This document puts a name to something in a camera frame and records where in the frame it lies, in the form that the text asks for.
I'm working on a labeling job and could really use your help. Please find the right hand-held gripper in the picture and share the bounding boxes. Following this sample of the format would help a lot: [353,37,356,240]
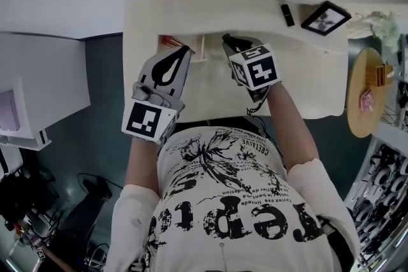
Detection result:
[221,32,282,104]

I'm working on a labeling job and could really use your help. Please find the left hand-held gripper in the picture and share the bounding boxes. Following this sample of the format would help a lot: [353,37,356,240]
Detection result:
[120,45,193,145]

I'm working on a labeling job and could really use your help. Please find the cream vanity table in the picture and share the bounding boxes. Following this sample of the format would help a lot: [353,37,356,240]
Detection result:
[122,0,350,121]

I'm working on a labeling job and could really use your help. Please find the small black lipstick tube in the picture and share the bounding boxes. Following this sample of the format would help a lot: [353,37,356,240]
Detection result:
[280,3,296,27]

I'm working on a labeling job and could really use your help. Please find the red lipstick tube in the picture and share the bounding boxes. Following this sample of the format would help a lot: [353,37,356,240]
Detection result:
[161,36,183,48]

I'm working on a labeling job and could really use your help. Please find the person's right forearm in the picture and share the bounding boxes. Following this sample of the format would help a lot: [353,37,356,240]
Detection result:
[266,82,319,169]

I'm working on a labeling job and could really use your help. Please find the person's left forearm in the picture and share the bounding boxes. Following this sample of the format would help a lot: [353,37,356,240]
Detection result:
[125,133,162,195]

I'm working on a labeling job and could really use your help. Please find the white shelf unit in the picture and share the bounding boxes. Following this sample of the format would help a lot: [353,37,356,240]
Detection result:
[0,31,92,150]

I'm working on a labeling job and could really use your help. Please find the pink packet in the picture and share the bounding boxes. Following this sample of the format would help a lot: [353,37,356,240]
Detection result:
[360,89,374,112]

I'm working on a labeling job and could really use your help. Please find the round wooden side table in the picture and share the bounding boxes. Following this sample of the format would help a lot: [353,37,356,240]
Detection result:
[346,47,395,139]

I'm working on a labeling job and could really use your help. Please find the small wooden box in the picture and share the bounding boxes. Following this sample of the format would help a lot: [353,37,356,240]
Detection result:
[366,64,395,87]

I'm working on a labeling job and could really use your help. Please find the person's white printed shirt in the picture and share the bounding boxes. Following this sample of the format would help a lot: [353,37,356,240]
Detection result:
[105,127,361,272]

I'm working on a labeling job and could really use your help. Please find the white flowers in vase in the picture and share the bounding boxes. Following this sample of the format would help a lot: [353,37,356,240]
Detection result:
[349,11,401,42]

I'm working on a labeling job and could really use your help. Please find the black equipment clutter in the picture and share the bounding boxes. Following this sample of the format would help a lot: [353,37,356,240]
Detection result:
[0,149,112,272]

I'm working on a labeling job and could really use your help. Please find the rack of white headsets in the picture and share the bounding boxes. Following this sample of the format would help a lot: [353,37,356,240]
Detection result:
[346,124,408,272]

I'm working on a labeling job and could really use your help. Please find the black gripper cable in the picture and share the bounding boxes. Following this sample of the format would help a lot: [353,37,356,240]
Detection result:
[246,101,284,166]

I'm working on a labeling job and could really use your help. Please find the black floor cable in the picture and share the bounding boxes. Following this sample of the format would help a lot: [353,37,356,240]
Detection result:
[78,171,113,202]

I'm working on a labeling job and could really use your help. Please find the black picture frame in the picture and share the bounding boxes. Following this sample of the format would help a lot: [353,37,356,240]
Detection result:
[300,0,353,37]

